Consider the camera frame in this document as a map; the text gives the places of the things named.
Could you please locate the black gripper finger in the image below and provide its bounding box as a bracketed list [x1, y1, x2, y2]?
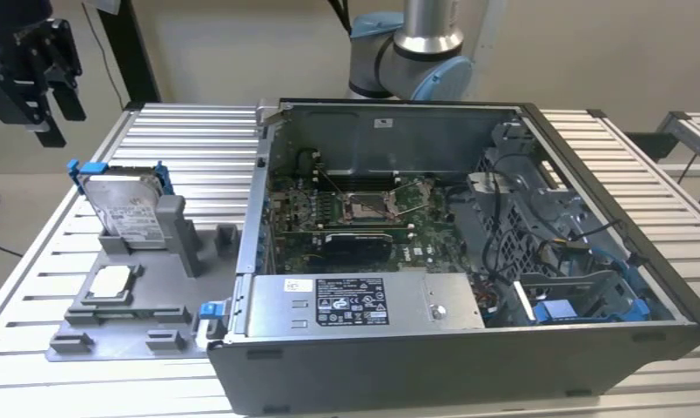
[41, 17, 88, 122]
[0, 25, 67, 149]

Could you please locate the hard disk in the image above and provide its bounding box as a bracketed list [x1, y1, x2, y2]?
[65, 159, 176, 252]

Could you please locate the perforated metal disk bay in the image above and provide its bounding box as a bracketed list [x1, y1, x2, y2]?
[464, 121, 677, 327]

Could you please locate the blue disk carrier in bay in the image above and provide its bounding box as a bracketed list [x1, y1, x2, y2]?
[529, 299, 653, 326]

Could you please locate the silver CPU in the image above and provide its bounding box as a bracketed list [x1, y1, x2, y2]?
[91, 266, 136, 297]

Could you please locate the grey parts rack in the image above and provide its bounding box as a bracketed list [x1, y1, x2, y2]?
[45, 193, 244, 362]

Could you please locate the thin metal locking lever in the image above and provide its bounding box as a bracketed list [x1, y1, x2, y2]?
[318, 166, 354, 206]

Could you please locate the grey case latch blue tab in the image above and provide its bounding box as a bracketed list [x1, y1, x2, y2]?
[192, 299, 228, 349]

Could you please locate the CPU socket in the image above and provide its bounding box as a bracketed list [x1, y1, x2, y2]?
[340, 191, 400, 226]

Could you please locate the black graphics card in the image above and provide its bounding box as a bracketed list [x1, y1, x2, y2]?
[319, 232, 398, 266]

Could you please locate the metal socket cover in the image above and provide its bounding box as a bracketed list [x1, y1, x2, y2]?
[391, 179, 442, 215]

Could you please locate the green motherboard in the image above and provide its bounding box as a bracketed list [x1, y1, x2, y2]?
[264, 172, 484, 275]

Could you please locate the silver power supply unit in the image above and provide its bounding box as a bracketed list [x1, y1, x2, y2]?
[246, 273, 486, 339]

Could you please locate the open grey PC case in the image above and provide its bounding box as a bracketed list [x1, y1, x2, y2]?
[206, 96, 700, 415]

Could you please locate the slatted metal side table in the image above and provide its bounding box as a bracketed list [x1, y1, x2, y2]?
[654, 111, 700, 175]

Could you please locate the black frame post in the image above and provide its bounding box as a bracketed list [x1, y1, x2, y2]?
[80, 0, 163, 110]

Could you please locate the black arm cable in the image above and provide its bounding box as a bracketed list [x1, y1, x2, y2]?
[324, 0, 355, 35]

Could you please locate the black power wire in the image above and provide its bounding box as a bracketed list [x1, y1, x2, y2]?
[479, 167, 627, 284]

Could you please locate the blue data wire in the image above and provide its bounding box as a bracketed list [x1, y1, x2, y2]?
[605, 250, 641, 280]

